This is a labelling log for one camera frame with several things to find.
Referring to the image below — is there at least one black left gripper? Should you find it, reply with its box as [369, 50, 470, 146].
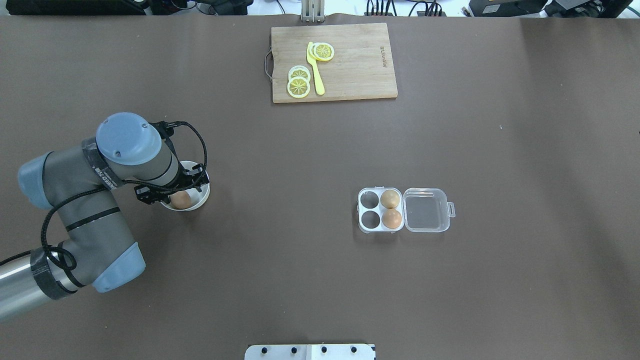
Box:
[135, 167, 210, 205]

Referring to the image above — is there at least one brown egg from bowl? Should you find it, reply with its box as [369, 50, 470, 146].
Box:
[169, 190, 193, 210]

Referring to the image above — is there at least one clear plastic egg box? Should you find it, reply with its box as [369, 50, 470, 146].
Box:
[356, 186, 457, 234]

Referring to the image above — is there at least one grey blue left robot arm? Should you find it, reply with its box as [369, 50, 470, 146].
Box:
[0, 112, 211, 322]

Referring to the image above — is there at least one brown egg back cell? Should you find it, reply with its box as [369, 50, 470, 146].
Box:
[380, 189, 401, 209]

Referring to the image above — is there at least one brown egg cell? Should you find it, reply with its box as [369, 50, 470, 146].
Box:
[380, 189, 401, 209]
[382, 208, 403, 229]

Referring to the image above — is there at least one brown egg front cell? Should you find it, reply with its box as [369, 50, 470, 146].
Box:
[382, 208, 403, 229]

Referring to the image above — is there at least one white ceramic bowl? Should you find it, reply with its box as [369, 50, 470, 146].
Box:
[160, 183, 211, 212]

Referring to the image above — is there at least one yellow plastic knife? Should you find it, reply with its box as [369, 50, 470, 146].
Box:
[306, 41, 326, 96]

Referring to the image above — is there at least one lemon slice by knife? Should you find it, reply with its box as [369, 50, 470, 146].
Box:
[310, 42, 335, 62]

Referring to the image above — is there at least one bamboo cutting board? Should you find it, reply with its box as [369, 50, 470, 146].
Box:
[270, 22, 398, 104]

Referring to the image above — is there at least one lemon slice near handle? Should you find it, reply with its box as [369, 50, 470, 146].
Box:
[286, 76, 311, 99]

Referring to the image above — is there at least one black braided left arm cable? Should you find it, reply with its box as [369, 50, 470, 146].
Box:
[0, 120, 208, 288]

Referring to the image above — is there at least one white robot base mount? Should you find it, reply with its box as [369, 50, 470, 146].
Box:
[244, 343, 377, 360]

